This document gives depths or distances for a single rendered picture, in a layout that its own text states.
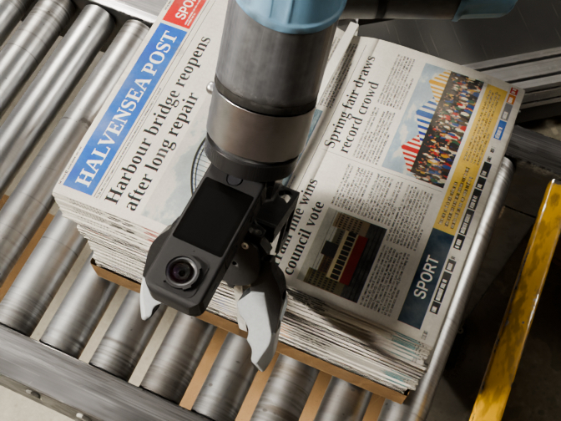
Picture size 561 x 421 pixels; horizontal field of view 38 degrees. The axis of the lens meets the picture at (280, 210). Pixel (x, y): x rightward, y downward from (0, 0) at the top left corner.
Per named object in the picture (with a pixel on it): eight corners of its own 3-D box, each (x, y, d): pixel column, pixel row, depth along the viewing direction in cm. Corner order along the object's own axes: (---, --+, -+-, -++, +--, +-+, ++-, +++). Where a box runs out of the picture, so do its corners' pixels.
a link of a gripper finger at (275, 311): (297, 323, 66) (273, 231, 62) (290, 335, 65) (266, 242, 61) (245, 322, 68) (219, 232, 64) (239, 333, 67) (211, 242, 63)
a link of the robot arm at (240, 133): (297, 129, 54) (188, 88, 55) (282, 185, 57) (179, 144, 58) (330, 88, 60) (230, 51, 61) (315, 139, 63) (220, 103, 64)
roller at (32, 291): (203, 58, 115) (200, 35, 110) (27, 352, 96) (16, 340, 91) (172, 46, 115) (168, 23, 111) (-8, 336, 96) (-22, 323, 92)
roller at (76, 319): (245, 73, 113) (244, 51, 109) (76, 375, 94) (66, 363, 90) (213, 61, 114) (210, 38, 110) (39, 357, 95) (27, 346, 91)
